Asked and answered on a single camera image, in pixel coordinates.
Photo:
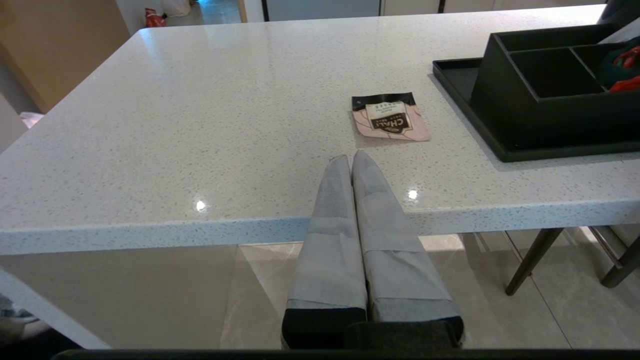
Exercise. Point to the brown wooden door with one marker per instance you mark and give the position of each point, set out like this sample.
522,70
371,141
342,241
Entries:
60,50

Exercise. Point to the black serving tray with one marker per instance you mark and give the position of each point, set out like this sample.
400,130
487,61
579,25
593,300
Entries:
457,82

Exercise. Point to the black compartment organizer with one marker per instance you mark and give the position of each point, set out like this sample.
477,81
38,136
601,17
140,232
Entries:
550,120

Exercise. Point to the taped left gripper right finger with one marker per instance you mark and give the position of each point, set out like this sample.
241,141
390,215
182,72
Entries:
395,260

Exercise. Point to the red green sachet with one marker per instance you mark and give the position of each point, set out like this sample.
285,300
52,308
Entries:
627,85
627,57

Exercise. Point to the white plastic bag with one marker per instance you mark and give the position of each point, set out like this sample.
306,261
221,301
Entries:
177,6

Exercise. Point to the red bag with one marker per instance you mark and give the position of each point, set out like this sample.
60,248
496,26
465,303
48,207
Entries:
155,19

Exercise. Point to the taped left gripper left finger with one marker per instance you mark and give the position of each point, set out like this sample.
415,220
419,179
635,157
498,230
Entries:
330,250

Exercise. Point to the pink black tea packet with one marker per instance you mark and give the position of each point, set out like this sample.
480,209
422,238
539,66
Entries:
392,120

